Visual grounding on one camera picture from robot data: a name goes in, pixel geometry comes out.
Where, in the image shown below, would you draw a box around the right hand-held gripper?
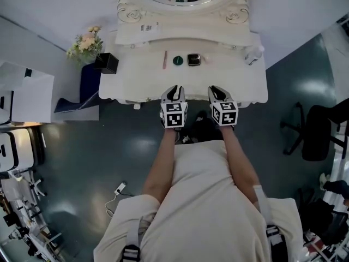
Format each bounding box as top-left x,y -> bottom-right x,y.
207,85 -> 239,126

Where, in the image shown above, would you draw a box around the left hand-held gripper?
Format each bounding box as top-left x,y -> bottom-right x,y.
160,85 -> 189,129

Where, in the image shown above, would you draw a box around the black square compact case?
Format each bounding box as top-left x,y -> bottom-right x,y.
186,53 -> 202,67

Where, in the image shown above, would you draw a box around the person's left forearm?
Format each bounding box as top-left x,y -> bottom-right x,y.
142,127 -> 178,201

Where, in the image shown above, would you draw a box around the person's right forearm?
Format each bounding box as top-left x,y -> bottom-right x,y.
219,126 -> 260,204

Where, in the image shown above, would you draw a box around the white dressing table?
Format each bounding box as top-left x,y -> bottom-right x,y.
98,23 -> 269,110

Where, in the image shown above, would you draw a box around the person's right black shoe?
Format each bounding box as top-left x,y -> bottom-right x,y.
195,110 -> 222,143

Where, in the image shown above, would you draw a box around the person's black shoe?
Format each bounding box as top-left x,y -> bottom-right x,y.
177,127 -> 197,145
195,110 -> 222,143

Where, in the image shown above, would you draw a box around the person's left black shoe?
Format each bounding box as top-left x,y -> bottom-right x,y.
177,127 -> 197,145

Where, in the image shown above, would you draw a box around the clear plastic bottle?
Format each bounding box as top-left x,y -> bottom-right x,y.
244,45 -> 264,66

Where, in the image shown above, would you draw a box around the white paper label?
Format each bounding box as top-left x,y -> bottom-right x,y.
139,22 -> 160,33

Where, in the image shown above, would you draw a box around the black square vase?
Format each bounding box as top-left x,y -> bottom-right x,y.
94,52 -> 119,75

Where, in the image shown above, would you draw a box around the navy blue stool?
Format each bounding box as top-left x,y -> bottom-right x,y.
53,63 -> 102,114

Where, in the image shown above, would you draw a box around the yellow pink artificial flowers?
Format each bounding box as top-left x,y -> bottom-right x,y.
66,25 -> 104,65

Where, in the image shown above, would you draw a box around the black office chair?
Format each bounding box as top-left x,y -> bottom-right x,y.
280,98 -> 349,162
297,187 -> 349,245

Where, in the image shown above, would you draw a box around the white power strip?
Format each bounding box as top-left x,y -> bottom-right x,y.
114,181 -> 128,195

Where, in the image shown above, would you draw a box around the person's cream dress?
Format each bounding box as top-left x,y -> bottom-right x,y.
94,140 -> 305,262

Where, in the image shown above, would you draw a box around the white side table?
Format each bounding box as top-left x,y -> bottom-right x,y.
10,75 -> 99,124

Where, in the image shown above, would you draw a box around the white shelf unit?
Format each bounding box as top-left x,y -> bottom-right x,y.
0,60 -> 55,92

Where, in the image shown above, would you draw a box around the white robot head black face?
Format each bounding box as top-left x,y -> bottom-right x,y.
0,90 -> 14,125
0,128 -> 36,171

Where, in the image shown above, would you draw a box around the cluttered white workbench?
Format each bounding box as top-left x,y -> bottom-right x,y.
0,170 -> 63,262

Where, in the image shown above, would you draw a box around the oval mirror ornate white frame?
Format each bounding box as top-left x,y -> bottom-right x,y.
105,0 -> 261,26

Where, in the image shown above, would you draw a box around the person's right grey harness strap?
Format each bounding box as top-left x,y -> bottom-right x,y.
252,184 -> 286,262

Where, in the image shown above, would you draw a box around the person's grey harness strap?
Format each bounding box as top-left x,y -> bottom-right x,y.
119,217 -> 144,262
252,184 -> 286,262

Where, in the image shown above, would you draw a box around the white power cable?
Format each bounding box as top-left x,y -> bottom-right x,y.
105,192 -> 119,218

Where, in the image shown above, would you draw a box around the person's left grey harness strap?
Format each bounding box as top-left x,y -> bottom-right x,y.
119,217 -> 144,262

